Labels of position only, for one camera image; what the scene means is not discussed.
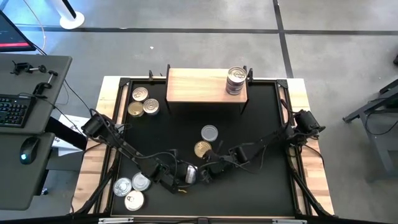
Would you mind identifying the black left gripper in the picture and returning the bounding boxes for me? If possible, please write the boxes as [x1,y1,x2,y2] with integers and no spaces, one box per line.
[155,161,197,194]

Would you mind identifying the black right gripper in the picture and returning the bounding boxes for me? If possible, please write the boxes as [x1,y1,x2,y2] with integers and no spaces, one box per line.
[200,149,237,184]

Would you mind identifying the green label gold-lid can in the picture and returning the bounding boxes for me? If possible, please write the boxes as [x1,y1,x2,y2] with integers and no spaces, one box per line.
[193,140,213,158]
[127,101,145,118]

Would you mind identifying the green label silver-lid can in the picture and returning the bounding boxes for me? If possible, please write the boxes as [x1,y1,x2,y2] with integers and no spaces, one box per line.
[201,124,219,142]
[131,171,152,192]

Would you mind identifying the wooden shelf with black legs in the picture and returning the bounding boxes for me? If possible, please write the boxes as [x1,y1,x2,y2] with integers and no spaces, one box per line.
[165,64,253,115]

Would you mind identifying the black table mat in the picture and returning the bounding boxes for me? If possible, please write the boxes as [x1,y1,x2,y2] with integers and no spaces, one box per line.
[110,81,296,217]

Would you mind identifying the white pull-tab lid can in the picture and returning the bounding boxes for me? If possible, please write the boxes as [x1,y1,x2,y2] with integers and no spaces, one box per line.
[124,190,146,212]

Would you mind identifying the shiny ringed silver-lid can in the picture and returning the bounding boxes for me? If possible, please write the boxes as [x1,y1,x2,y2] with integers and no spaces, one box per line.
[112,177,133,197]

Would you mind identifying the white paper sheet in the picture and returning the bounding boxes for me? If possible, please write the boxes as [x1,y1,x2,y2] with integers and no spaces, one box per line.
[51,114,94,157]

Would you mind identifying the black desk support bar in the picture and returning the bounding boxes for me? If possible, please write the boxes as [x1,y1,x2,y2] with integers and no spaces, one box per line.
[45,116,88,151]

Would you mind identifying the black computer mouse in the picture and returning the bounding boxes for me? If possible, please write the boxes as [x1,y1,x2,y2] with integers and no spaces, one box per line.
[19,136,40,165]

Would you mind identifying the black desk clamp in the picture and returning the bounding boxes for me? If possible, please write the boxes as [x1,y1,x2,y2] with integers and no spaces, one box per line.
[32,70,59,96]
[10,60,47,76]

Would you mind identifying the grey desk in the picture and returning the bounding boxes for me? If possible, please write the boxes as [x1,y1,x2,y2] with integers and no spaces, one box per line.
[0,53,73,211]

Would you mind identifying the backlit black keyboard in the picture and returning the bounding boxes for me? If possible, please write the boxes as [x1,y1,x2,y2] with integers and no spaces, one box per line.
[0,95,35,128]

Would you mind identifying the white floor stand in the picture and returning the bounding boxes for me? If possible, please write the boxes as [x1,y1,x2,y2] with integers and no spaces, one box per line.
[55,0,85,30]

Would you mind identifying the black computer monitor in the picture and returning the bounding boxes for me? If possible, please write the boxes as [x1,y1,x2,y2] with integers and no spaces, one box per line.
[0,11,37,53]

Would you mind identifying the silver metal bracket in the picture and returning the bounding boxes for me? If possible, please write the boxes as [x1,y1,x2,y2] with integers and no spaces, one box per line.
[272,219,308,224]
[98,217,134,224]

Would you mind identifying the black metal table frame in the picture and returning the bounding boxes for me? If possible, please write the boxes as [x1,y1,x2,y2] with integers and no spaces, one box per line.
[70,70,335,218]

